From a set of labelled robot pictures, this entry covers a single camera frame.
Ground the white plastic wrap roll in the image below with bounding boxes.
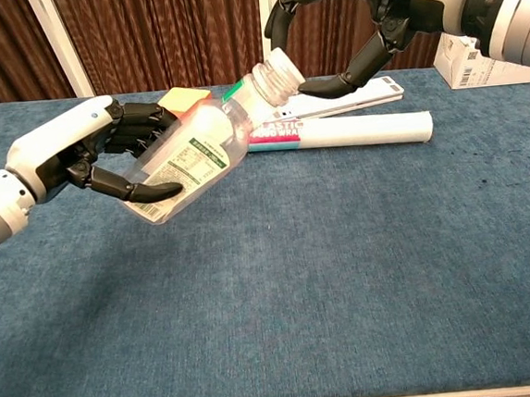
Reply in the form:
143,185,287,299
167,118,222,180
244,106,436,159

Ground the orange yellow foam cube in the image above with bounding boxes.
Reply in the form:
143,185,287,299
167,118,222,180
157,84,216,124

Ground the transparent plastic bottle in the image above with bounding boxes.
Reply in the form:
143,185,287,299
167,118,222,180
111,47,316,229

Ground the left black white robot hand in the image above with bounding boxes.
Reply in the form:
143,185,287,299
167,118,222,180
0,88,187,217

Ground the blue fabric table mat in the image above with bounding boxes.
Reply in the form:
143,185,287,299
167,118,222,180
0,56,530,397

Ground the white cardboard product box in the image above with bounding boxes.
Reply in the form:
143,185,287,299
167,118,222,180
430,26,530,93

